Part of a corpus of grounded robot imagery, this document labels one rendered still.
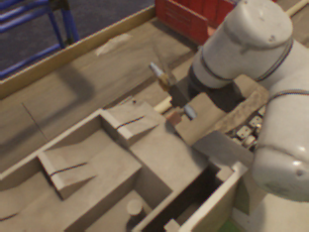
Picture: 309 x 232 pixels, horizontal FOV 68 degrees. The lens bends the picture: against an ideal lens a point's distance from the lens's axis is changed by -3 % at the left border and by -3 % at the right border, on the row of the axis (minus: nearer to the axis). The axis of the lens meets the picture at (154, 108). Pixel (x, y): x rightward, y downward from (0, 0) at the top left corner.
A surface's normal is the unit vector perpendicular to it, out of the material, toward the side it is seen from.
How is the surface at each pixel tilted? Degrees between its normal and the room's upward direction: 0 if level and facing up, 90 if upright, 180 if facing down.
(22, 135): 0
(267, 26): 27
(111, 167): 10
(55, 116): 0
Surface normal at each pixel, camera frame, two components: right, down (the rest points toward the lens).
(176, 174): -0.14, -0.70
